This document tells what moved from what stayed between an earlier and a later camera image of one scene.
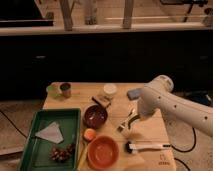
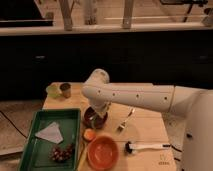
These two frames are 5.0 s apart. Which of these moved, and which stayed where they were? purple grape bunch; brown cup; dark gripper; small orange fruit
Moved: dark gripper
Stayed: brown cup; purple grape bunch; small orange fruit
